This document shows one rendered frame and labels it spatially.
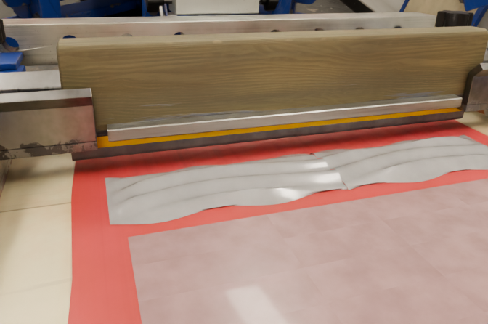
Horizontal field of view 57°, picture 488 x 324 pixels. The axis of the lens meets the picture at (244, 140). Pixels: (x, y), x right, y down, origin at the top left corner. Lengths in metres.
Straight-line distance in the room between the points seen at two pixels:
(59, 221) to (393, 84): 0.32
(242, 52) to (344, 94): 0.11
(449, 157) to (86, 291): 0.31
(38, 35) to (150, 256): 0.38
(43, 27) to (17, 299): 0.39
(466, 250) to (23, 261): 0.27
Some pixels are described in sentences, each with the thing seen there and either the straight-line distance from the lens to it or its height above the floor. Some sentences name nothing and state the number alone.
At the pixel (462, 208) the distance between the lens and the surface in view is 0.37.
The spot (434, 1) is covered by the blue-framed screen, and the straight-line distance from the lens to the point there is 3.20.
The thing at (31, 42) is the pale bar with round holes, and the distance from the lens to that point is 0.60.
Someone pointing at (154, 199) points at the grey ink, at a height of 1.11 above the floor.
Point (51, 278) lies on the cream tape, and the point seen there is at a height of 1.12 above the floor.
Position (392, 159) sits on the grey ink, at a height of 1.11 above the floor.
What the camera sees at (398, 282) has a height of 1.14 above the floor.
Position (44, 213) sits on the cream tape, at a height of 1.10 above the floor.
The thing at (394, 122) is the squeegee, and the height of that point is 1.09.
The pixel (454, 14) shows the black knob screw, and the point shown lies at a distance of 0.65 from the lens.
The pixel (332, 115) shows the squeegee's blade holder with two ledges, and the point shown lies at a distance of 0.42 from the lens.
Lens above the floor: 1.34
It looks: 37 degrees down
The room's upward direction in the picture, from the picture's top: 8 degrees clockwise
